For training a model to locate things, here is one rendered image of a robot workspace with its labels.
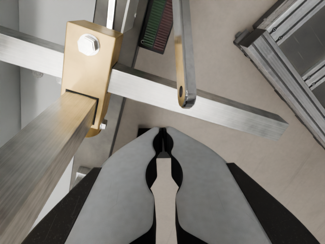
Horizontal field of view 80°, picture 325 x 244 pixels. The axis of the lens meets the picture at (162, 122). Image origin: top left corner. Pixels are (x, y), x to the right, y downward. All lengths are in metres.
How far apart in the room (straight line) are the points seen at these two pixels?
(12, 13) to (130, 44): 0.24
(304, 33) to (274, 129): 0.76
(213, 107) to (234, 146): 1.16
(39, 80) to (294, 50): 0.93
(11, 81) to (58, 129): 0.36
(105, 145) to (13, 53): 0.26
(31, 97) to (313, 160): 1.70
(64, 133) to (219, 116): 0.18
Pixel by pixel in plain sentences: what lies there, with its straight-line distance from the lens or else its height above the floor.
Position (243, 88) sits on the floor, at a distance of 1.22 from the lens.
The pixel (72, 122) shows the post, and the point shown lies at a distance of 0.20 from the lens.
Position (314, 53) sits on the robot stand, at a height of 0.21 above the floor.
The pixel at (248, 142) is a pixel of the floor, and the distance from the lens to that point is 1.43.
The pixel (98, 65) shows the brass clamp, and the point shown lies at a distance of 0.23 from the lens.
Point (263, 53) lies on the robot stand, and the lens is 0.95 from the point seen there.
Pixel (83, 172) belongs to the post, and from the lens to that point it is 0.50.
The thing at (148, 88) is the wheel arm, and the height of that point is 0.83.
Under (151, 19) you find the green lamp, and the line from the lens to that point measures 0.36.
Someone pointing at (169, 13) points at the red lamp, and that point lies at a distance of 0.36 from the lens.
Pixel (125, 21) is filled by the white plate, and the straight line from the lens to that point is 0.26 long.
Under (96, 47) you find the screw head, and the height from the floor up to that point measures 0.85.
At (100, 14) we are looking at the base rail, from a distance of 0.37.
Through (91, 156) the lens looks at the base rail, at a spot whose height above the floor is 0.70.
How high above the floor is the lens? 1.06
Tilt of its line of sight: 61 degrees down
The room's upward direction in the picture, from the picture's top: 178 degrees clockwise
